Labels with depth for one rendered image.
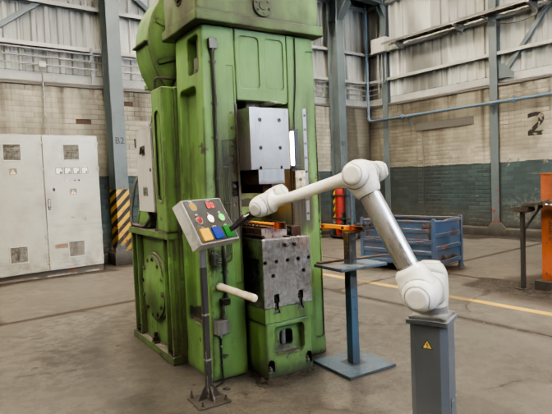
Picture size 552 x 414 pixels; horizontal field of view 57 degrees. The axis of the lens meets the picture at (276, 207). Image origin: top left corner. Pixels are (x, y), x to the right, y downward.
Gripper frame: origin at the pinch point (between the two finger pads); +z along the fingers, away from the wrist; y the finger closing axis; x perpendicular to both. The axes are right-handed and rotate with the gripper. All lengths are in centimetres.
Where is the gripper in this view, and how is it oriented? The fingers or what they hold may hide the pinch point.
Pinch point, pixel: (234, 226)
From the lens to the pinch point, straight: 297.5
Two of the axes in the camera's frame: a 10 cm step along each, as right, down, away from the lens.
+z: -7.1, 5.1, 4.9
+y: 5.4, -0.7, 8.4
